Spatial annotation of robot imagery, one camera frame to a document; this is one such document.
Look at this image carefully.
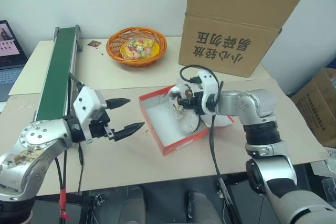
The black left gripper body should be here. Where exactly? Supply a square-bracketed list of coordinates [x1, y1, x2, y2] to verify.
[88, 102, 117, 142]

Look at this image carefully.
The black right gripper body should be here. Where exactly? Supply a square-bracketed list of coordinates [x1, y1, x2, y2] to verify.
[183, 91, 208, 116]

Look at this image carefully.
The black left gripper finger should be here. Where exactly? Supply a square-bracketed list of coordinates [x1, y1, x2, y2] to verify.
[106, 98, 131, 110]
[114, 122, 146, 142]

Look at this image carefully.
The white worn shoe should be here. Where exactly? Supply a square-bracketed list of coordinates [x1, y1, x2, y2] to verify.
[167, 84, 208, 134]

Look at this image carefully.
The red shoebox with white inside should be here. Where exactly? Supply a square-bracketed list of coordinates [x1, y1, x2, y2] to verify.
[138, 84, 235, 157]

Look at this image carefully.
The orange woven basket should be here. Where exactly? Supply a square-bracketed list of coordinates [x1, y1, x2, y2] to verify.
[106, 26, 168, 68]

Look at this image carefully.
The clear bag of colourful candies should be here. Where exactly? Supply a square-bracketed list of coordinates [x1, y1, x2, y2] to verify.
[121, 37, 156, 60]

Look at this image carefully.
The yellow plate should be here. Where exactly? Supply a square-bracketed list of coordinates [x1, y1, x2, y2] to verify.
[120, 40, 161, 61]

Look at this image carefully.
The green conveyor belt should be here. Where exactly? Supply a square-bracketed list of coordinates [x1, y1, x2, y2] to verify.
[29, 25, 82, 125]

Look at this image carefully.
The large printed cardboard box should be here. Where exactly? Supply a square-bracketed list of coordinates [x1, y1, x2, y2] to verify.
[178, 0, 312, 79]

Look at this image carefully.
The dark rounded shape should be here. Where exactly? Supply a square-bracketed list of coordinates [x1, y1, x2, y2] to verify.
[185, 189, 214, 224]

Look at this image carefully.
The laptop computer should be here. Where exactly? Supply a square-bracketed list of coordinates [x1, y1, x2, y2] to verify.
[0, 19, 28, 103]

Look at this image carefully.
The small printed cardboard box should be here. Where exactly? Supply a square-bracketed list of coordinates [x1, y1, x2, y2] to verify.
[289, 67, 336, 149]

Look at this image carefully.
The blue object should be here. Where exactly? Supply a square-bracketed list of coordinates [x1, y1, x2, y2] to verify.
[324, 50, 336, 70]

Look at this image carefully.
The clear plastic container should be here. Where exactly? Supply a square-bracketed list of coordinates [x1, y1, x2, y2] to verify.
[309, 145, 336, 201]

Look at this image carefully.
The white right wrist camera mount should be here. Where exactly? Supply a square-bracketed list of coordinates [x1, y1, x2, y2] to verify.
[192, 70, 220, 116]

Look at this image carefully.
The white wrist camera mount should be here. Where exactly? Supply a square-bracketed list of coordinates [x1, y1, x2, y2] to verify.
[192, 70, 220, 116]
[72, 86, 108, 144]

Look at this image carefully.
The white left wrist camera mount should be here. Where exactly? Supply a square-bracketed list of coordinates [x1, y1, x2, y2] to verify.
[72, 86, 108, 144]

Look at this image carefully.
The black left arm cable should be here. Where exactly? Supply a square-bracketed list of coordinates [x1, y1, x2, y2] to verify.
[54, 72, 85, 224]

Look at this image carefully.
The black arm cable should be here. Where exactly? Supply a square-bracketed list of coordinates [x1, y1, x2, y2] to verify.
[54, 72, 85, 224]
[179, 65, 245, 224]

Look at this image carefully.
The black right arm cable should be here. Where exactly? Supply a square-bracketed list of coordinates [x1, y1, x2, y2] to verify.
[179, 65, 245, 224]

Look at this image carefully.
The red tape on cable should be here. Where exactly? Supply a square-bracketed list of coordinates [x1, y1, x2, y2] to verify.
[58, 187, 74, 222]

